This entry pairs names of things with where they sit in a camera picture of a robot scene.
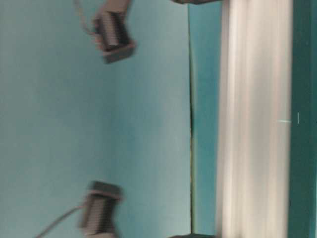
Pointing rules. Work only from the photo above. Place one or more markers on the teal table cloth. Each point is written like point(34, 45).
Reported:
point(148, 123)

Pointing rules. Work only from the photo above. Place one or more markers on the silver aluminium extrusion rail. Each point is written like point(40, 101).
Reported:
point(254, 120)

